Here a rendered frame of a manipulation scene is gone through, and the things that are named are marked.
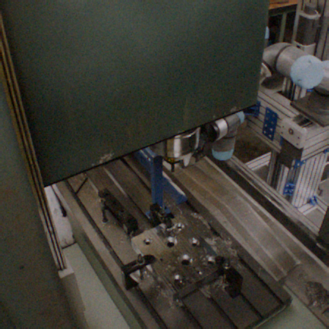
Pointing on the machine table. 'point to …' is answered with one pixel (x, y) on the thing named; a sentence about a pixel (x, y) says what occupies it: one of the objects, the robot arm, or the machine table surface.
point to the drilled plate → (175, 291)
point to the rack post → (157, 186)
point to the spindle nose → (178, 145)
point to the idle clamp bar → (119, 211)
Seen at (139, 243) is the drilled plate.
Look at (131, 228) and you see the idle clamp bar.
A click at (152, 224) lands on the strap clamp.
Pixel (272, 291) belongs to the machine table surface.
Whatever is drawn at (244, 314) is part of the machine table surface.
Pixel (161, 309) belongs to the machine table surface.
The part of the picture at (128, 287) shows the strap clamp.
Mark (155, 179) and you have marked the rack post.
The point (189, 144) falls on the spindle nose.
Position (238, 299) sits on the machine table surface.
